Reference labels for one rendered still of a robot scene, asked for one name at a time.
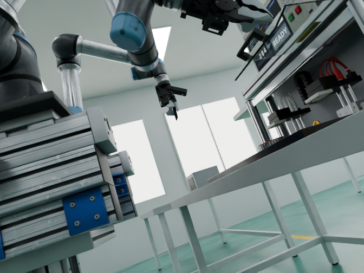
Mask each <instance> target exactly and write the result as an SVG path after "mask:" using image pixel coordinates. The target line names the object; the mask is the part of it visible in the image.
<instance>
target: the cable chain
mask: <svg viewBox="0 0 364 273"><path fill-rule="evenodd" d="M311 79H312V77H311V76H310V74H309V73H308V72H307V71H301V72H298V73H296V74H295V76H294V84H295V86H296V88H297V91H299V94H301V95H300V97H301V98H303V99H302V101H305V100H307V99H308V96H307V95H308V94H307V93H306V92H307V91H306V89H305V88H306V87H307V86H309V85H310V84H311V83H313V82H314V81H313V79H312V80H311ZM303 82H305V83H303ZM303 85H305V86H306V85H307V86H306V87H305V86H303ZM315 103H317V101H316V102H311V103H307V104H306V103H305V102H304V105H307V106H308V105H312V104H315Z"/></svg>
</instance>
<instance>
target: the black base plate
mask: <svg viewBox="0 0 364 273"><path fill-rule="evenodd" d="M353 114H354V113H353ZM350 115H352V114H349V115H346V116H343V117H340V118H337V119H333V120H330V121H326V122H323V123H320V124H317V125H313V126H310V127H307V128H303V129H301V130H299V131H297V132H295V133H293V134H291V135H289V136H288V137H286V138H284V139H282V140H280V141H278V142H276V143H275V144H273V145H271V146H269V147H267V148H265V149H263V150H261V151H260V152H258V153H256V154H254V155H252V156H250V157H248V158H247V159H245V160H243V161H241V162H239V163H237V164H235V165H233V166H232V167H230V168H228V169H226V170H225V171H223V172H220V173H219V174H217V175H215V176H213V177H212V178H210V179H208V180H207V181H208V183H211V182H213V181H215V180H217V179H220V178H222V177H224V176H226V175H228V174H230V173H232V172H234V171H236V170H238V169H240V168H242V167H244V166H246V165H248V164H251V163H253V162H255V161H257V160H259V159H261V158H263V157H266V156H267V155H269V154H271V153H274V152H276V151H278V150H280V149H282V148H284V147H286V146H288V145H290V144H292V143H295V142H297V141H299V140H301V139H303V138H305V137H307V136H309V135H311V134H313V133H315V132H317V131H319V130H321V129H323V128H326V127H328V126H330V125H332V124H334V123H336V122H338V121H340V120H342V119H344V118H346V117H348V116H350Z"/></svg>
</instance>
